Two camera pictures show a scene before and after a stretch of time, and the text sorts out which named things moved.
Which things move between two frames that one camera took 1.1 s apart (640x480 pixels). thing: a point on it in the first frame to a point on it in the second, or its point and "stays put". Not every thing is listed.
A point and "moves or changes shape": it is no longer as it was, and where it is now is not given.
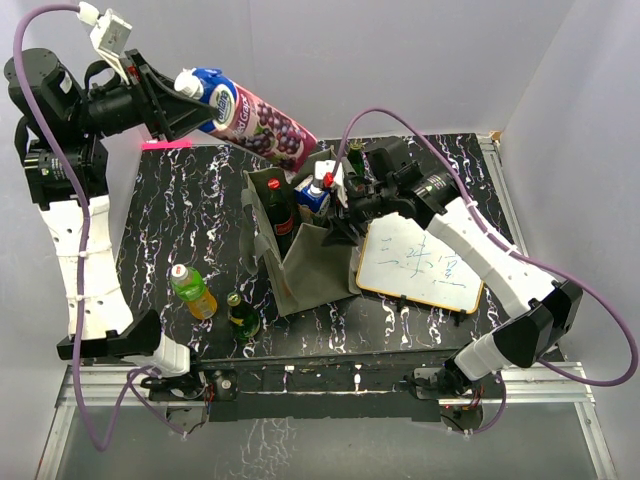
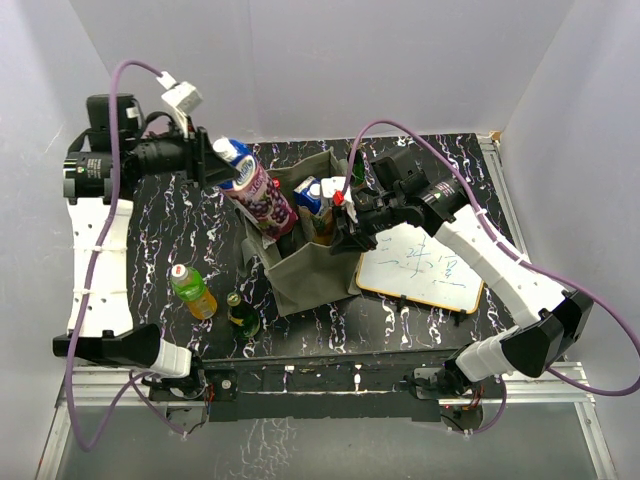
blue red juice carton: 248,122 to 253,191
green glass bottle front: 246,321 stays put
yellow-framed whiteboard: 401,258 stays put
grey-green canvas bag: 315,270 moves or changes shape
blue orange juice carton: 312,195 stays put
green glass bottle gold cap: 355,156 stays put
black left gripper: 170,111 to 205,168
